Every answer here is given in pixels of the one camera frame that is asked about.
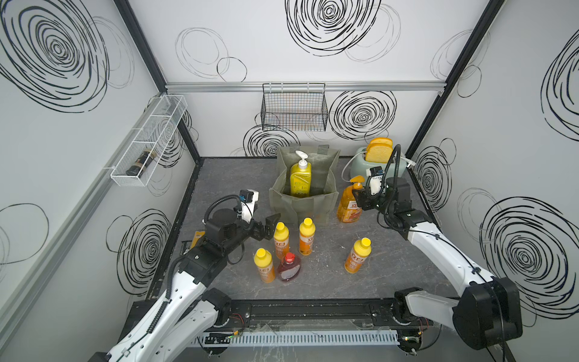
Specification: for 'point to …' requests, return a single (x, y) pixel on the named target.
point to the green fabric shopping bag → (323, 204)
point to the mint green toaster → (359, 165)
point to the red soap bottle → (289, 266)
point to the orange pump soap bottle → (348, 210)
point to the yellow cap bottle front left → (262, 259)
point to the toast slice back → (381, 140)
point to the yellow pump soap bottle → (301, 176)
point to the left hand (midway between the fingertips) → (267, 211)
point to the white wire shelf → (153, 133)
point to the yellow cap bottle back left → (281, 237)
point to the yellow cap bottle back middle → (307, 230)
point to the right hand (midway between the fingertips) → (361, 189)
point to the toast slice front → (378, 152)
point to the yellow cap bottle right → (362, 249)
